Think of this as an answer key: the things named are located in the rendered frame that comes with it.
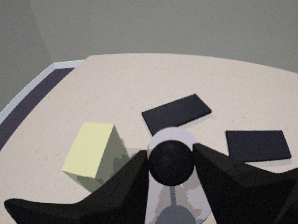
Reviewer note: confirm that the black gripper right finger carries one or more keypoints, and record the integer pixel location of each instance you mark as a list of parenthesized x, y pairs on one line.
[(243, 194)]

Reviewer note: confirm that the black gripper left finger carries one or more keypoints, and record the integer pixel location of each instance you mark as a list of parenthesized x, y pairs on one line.
[(121, 200)]

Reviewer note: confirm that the grey cylinder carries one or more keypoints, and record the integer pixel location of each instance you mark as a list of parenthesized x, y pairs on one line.
[(172, 133)]

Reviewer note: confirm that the pale yellow block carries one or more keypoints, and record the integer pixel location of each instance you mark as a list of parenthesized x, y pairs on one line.
[(95, 156)]

